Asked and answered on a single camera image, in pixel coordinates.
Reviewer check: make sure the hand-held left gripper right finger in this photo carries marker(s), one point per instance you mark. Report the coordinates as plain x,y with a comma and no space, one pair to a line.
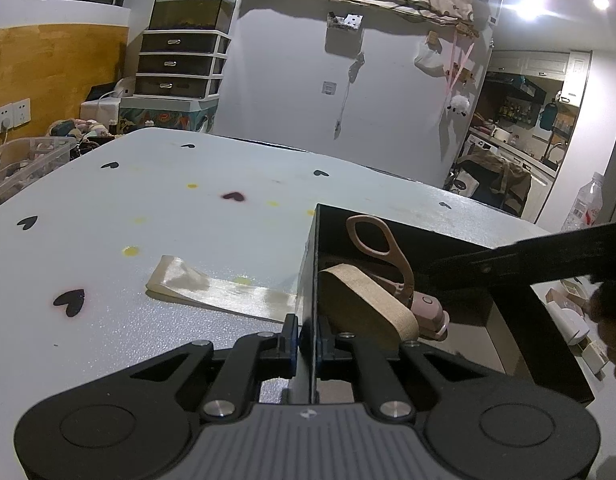
322,347

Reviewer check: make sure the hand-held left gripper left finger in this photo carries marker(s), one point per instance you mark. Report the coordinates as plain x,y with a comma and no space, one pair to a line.
291,345

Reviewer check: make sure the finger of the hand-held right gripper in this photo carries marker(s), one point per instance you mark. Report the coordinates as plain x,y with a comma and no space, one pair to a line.
538,255

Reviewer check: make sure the white power adapter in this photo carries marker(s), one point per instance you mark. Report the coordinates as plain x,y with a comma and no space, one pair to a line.
570,325

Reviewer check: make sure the black box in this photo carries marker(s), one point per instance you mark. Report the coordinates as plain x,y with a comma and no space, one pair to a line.
538,350

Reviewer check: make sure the small pink device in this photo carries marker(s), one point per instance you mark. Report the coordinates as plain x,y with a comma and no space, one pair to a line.
428,310

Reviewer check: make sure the small wooden block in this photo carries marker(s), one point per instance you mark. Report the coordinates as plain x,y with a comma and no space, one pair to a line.
595,357

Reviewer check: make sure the person's right hand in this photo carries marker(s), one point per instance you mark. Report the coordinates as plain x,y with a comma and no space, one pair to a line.
613,320

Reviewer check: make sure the beige woven ribbon roll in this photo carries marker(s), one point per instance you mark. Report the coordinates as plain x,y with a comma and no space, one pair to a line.
358,305

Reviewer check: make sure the clear plastic bottle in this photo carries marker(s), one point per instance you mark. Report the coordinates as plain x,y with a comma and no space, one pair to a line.
588,200

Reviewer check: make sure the brown jacket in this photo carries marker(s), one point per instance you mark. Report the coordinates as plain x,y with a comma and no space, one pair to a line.
508,180

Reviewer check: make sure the white paper bag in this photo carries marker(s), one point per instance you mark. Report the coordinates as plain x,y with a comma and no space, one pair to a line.
465,184

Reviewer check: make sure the pink scissors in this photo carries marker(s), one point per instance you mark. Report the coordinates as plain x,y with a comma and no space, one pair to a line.
403,265

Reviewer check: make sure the white washing machine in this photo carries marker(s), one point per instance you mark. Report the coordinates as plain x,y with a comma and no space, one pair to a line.
480,147

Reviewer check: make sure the white plush sheep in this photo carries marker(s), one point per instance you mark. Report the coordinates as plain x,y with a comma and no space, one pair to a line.
459,104

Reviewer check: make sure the white kitchen cabinets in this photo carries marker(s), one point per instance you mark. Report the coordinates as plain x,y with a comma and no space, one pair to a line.
538,62

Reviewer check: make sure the pink hanging ribbons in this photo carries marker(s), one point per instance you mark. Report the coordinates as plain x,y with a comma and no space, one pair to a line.
455,67

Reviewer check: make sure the white hanging bag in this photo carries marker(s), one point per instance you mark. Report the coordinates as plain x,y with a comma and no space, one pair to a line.
429,60

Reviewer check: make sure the grey hanging brush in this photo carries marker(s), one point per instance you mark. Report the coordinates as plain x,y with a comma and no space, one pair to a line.
355,67

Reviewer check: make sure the pile of soft toys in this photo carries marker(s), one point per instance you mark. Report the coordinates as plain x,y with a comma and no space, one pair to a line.
83,130

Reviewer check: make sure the white box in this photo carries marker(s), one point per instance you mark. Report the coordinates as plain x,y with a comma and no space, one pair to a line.
100,112

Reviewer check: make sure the white three-drawer unit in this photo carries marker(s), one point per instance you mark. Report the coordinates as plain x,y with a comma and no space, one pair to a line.
178,62

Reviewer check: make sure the clear plastic storage bin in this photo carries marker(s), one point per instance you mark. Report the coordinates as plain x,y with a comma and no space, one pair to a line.
38,160

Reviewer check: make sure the black tablet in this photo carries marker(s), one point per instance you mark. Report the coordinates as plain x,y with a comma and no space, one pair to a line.
100,92

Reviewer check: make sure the glass fish tank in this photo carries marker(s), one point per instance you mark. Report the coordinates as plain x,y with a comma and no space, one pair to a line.
193,10

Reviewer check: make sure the white wall switch plate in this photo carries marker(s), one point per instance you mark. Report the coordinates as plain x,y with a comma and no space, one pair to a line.
328,87

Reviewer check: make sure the metal wall bracket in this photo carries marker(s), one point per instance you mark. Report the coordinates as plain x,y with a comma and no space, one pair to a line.
350,21

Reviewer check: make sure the white wall socket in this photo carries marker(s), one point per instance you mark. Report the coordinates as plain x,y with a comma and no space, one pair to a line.
3,117
21,111

